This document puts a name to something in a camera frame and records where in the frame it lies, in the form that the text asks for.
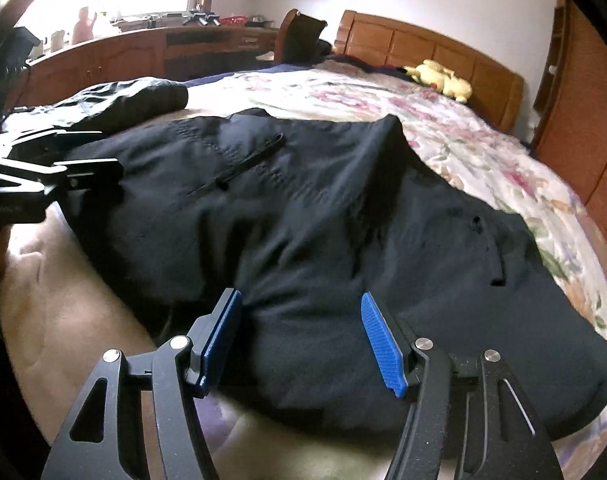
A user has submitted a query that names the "dark red pillow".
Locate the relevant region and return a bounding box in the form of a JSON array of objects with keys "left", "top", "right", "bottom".
[{"left": 328, "top": 54, "right": 409, "bottom": 78}]

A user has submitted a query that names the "wooden chair with dark cushion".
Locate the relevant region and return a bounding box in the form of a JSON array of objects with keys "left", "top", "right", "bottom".
[{"left": 257, "top": 8, "right": 331, "bottom": 66}]

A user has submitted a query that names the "black coat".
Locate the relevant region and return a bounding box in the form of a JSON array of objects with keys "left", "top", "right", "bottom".
[{"left": 58, "top": 107, "right": 607, "bottom": 436}]

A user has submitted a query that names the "black metal gadget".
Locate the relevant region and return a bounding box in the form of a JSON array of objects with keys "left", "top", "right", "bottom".
[{"left": 183, "top": 10, "right": 221, "bottom": 27}]

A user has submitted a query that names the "yellow plush toy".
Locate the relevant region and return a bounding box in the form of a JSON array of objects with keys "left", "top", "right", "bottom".
[{"left": 402, "top": 59, "right": 473, "bottom": 104}]

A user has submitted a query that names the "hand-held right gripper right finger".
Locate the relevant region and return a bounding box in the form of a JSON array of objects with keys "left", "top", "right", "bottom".
[{"left": 361, "top": 292, "right": 567, "bottom": 480}]

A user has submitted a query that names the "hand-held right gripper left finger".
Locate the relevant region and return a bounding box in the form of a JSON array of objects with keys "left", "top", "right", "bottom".
[{"left": 40, "top": 287, "right": 243, "bottom": 480}]

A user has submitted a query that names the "navy blue bed sheet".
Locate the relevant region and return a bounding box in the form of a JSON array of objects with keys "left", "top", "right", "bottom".
[{"left": 183, "top": 60, "right": 329, "bottom": 83}]

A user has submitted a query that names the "wooden wardrobe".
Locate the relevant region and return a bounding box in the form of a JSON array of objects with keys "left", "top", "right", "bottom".
[{"left": 531, "top": 0, "right": 607, "bottom": 241}]

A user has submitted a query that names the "pink vase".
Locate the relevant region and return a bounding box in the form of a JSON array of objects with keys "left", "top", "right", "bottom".
[{"left": 70, "top": 6, "right": 96, "bottom": 45}]

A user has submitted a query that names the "dark grey folded garment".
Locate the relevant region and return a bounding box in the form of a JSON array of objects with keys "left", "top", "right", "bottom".
[{"left": 13, "top": 76, "right": 189, "bottom": 133}]

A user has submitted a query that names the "wooden bed headboard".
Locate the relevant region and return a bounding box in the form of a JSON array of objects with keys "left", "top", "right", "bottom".
[{"left": 333, "top": 9, "right": 525, "bottom": 133}]

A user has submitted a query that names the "floral bedspread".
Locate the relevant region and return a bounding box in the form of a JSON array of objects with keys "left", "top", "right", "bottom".
[{"left": 0, "top": 60, "right": 607, "bottom": 480}]

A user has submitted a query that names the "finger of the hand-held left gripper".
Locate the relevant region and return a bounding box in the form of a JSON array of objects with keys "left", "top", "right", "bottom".
[
  {"left": 0, "top": 158, "right": 124, "bottom": 223},
  {"left": 3, "top": 129, "right": 104, "bottom": 158}
]

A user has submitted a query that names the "wooden desk cabinet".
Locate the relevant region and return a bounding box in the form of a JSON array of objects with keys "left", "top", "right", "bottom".
[{"left": 26, "top": 25, "right": 279, "bottom": 111}]

